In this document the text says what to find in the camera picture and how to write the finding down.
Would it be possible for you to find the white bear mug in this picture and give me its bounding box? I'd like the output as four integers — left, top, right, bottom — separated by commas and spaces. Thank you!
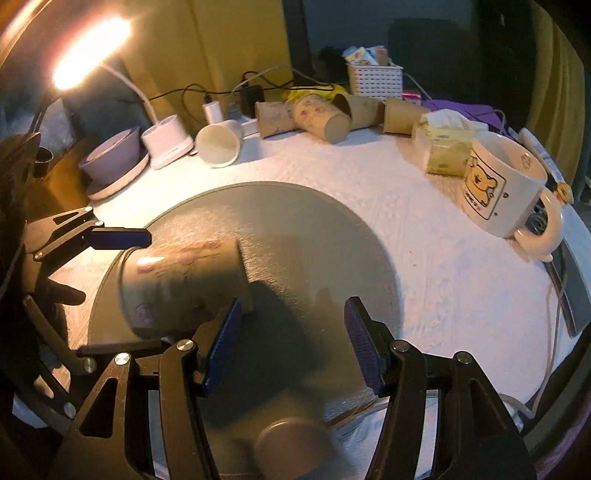
460, 132, 564, 263

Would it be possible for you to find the white paper cup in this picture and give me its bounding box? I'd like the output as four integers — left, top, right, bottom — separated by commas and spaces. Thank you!
195, 120, 245, 168

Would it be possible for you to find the yellow curtain right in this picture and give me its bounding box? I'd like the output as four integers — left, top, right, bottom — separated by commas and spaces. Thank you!
526, 1, 587, 185

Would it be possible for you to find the yellow curtain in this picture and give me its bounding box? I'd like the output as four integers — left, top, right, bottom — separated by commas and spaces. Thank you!
526, 1, 587, 185
109, 1, 293, 134

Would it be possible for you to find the purple folder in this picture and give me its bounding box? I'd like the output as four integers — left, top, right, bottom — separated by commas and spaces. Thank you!
422, 99, 506, 134

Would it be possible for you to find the white lattice basket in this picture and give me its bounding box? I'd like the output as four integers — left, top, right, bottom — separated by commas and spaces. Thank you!
348, 65, 404, 100

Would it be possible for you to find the yellow tissue pack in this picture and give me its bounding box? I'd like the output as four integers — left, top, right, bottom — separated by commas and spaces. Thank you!
412, 109, 489, 177

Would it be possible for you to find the brown paper cup right rear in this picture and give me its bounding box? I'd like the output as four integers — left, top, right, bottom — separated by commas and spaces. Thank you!
383, 98, 430, 135

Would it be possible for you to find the white scalloped plate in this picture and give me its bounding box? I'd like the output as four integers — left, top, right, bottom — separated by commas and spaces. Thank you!
86, 153, 149, 201

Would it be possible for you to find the purple bowl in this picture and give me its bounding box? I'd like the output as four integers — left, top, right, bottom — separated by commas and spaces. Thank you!
78, 127, 140, 185

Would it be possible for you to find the black power adapter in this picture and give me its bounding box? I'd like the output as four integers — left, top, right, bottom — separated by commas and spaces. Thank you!
239, 85, 264, 118

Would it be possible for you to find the round grey placemat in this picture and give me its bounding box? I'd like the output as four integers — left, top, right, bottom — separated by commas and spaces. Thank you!
87, 180, 402, 477

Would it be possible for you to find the white tube bottle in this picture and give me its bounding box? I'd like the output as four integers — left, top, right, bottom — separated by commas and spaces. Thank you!
518, 128, 565, 184

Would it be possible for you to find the white power strip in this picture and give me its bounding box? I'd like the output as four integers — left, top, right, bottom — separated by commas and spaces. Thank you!
235, 115, 259, 137

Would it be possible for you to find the yellow curtain left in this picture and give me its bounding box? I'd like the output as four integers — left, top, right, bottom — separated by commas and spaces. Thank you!
109, 1, 293, 134

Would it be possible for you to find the black smartphone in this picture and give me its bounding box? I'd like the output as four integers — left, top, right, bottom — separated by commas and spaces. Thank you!
545, 240, 590, 338

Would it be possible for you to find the white textured tablecloth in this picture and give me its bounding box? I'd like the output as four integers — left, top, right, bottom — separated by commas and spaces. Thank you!
59, 120, 578, 480

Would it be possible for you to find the white desk lamp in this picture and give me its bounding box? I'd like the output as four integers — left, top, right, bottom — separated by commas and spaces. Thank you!
52, 16, 194, 170

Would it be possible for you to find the brown paper cup patterned middle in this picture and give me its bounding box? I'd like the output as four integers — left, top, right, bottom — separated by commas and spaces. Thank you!
293, 94, 352, 144

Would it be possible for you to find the brown paper cup leftmost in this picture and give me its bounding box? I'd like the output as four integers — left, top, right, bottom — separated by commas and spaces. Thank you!
255, 102, 297, 139

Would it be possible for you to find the white phone charger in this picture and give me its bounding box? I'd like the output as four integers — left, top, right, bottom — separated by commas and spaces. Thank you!
202, 100, 224, 124

